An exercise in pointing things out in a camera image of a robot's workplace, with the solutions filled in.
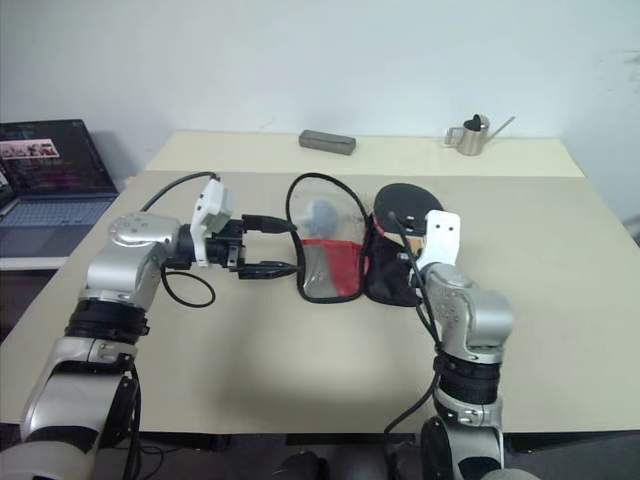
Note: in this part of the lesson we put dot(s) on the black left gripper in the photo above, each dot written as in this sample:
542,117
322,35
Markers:
227,247

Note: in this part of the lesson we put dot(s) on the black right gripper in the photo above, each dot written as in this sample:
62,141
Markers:
413,225

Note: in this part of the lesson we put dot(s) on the grey round disc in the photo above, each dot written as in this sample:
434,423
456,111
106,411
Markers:
320,215

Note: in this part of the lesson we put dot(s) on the black red paddle case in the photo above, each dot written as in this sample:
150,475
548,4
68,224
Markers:
330,248

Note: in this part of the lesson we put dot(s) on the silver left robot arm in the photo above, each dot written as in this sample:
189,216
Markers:
125,265

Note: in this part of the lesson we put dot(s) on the silver metal watering can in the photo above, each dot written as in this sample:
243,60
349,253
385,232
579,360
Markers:
472,140

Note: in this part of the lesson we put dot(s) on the grey oblong pouch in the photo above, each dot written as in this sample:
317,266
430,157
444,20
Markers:
327,142

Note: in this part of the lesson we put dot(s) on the open blue-grey laptop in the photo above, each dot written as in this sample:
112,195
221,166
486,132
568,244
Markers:
50,210

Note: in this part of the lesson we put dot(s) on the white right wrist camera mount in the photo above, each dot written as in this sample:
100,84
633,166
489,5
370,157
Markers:
442,235

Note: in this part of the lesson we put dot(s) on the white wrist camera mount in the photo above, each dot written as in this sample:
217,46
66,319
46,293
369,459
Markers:
212,200
442,235

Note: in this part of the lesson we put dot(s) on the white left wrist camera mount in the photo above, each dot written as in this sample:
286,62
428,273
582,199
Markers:
212,200

